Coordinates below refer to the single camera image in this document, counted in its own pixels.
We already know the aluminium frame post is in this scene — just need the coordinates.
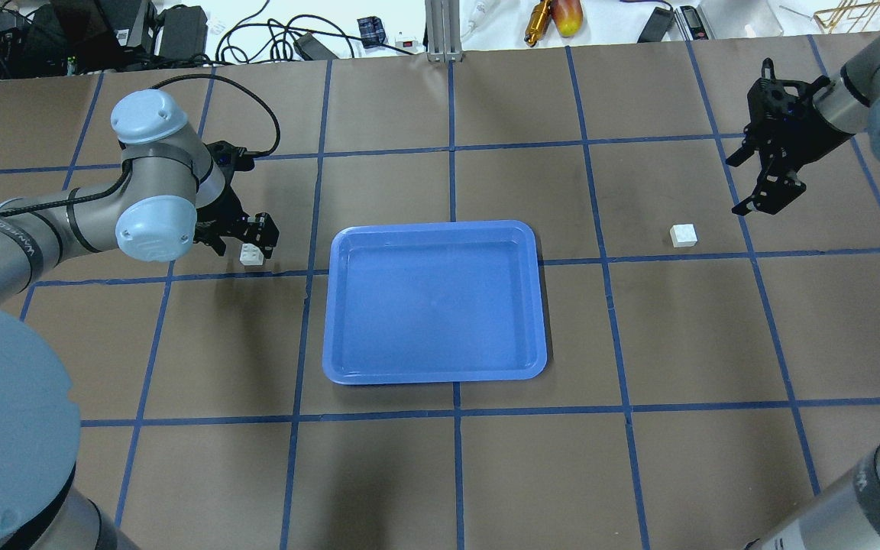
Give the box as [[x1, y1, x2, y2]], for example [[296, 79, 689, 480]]
[[422, 0, 462, 63]]

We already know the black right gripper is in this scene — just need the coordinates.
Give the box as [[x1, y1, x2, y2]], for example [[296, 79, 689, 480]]
[[726, 58, 830, 216]]

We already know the white block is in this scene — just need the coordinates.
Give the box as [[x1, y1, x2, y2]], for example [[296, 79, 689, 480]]
[[669, 224, 699, 248], [238, 244, 266, 266]]

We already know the brass metal cylinder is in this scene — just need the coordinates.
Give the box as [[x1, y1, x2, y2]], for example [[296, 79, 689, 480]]
[[523, 0, 552, 47]]

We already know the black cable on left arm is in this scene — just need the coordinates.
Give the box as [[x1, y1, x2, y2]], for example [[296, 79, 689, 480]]
[[0, 73, 282, 234]]

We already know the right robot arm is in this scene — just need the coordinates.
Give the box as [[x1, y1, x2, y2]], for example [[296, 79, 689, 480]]
[[726, 36, 880, 549]]

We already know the blue plastic tray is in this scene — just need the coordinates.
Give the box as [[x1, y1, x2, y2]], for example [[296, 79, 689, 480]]
[[322, 220, 548, 384]]

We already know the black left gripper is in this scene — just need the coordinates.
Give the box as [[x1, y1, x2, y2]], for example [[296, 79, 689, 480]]
[[193, 141, 280, 257]]

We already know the red yellow mango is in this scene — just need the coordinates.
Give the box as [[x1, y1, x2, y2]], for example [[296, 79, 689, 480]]
[[551, 0, 584, 38]]

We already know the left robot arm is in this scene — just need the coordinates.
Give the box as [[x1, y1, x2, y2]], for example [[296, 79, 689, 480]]
[[0, 82, 279, 549]]

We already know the gold wire rack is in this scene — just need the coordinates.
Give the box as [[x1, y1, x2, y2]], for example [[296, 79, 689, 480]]
[[811, 1, 880, 34]]

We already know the black power adapter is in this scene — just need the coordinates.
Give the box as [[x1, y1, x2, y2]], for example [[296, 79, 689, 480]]
[[293, 34, 339, 60]]

